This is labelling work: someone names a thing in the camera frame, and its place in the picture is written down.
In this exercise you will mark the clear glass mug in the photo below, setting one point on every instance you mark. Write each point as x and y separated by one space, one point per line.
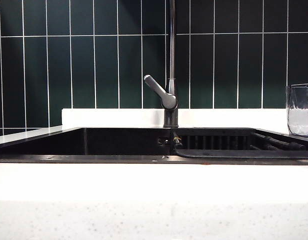
300 117

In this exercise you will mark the metal sink overflow fitting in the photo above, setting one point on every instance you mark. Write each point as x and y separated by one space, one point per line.
163 141

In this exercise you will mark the grey metal faucet lever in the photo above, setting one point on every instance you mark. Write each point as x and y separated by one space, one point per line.
159 89

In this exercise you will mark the black kitchen sink basin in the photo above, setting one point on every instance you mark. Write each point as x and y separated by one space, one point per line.
106 145

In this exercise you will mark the grey metal kitchen faucet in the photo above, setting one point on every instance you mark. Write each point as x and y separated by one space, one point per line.
172 50

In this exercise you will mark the black sink drain rack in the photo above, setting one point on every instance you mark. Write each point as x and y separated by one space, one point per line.
231 153

